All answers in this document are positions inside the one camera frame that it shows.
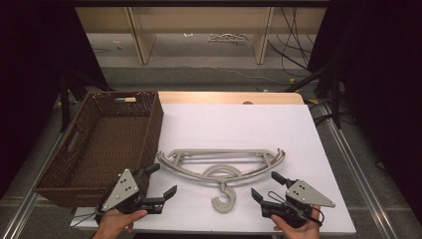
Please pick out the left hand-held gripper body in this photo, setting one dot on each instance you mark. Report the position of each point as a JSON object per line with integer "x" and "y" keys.
{"x": 124, "y": 189}

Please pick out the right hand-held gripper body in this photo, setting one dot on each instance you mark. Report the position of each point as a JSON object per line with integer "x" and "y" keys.
{"x": 307, "y": 195}

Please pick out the brown woven basket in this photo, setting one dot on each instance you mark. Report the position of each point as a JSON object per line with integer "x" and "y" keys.
{"x": 109, "y": 142}

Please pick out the grey plastic clothes hanger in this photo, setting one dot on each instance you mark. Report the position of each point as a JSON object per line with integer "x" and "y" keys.
{"x": 219, "y": 205}

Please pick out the person's left hand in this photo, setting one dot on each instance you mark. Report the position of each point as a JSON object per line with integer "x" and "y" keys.
{"x": 112, "y": 224}

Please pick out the person's right hand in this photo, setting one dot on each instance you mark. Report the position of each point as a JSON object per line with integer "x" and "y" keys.
{"x": 302, "y": 233}

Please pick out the white table sheet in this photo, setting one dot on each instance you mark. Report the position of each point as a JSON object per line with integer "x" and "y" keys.
{"x": 232, "y": 126}

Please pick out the black metal stand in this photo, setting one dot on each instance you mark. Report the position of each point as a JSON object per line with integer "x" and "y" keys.
{"x": 335, "y": 99}
{"x": 64, "y": 99}

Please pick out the dark curtain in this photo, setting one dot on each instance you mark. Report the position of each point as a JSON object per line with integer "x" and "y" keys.
{"x": 381, "y": 99}
{"x": 30, "y": 83}

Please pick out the small white floor item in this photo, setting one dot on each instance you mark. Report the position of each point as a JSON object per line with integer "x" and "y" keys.
{"x": 188, "y": 34}

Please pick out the pile of pale hangers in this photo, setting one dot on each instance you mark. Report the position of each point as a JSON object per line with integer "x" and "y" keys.
{"x": 227, "y": 37}

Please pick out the wooden shelf unit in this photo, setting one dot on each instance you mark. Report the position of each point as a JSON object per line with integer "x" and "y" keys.
{"x": 199, "y": 20}

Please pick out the metal floor rail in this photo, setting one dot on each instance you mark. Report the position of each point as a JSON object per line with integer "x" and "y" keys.
{"x": 361, "y": 179}
{"x": 26, "y": 202}

